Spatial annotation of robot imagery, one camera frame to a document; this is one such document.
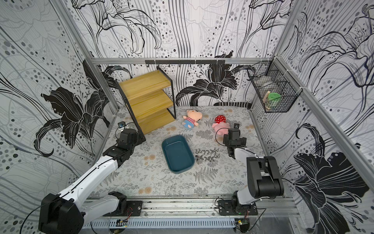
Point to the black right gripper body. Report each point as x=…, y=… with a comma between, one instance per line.
x=233, y=134

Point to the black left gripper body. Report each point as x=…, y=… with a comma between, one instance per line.
x=138, y=140

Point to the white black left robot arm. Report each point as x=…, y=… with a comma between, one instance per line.
x=66, y=212

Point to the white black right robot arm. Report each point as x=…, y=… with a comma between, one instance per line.
x=263, y=175

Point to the teal plastic storage tray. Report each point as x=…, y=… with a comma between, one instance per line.
x=178, y=154

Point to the pink pig plush red dress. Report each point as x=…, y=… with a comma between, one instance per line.
x=220, y=125

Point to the floral table mat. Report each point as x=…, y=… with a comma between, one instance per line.
x=146, y=173

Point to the wooden three-tier shelf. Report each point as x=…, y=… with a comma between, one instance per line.
x=151, y=99

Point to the peach pig plush blue trousers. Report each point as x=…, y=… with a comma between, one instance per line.
x=191, y=119

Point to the green round lid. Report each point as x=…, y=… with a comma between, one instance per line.
x=274, y=97

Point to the black wire wall basket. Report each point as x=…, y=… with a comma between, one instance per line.
x=267, y=77

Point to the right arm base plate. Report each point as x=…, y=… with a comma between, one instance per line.
x=226, y=208

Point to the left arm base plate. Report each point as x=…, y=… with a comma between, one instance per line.
x=132, y=208

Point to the aluminium front rail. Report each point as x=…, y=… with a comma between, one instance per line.
x=192, y=207

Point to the white slotted cable duct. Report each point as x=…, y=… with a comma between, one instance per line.
x=144, y=223

